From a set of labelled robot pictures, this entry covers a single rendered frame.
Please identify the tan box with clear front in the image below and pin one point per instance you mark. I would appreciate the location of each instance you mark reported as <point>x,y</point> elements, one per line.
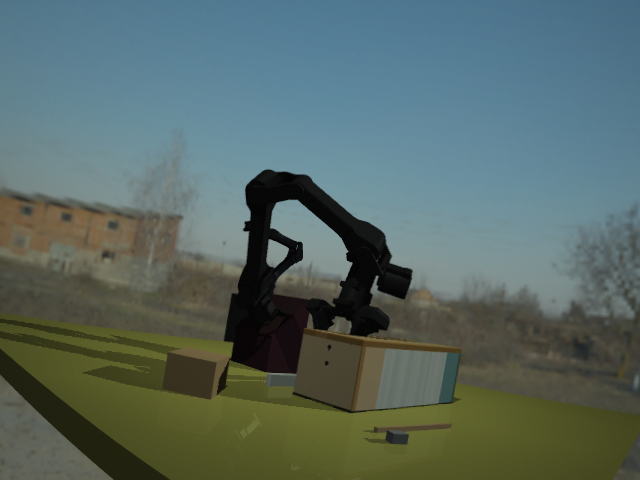
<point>358,373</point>

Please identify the tan flat bar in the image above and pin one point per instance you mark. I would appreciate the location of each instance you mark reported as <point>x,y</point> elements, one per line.
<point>409,428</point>

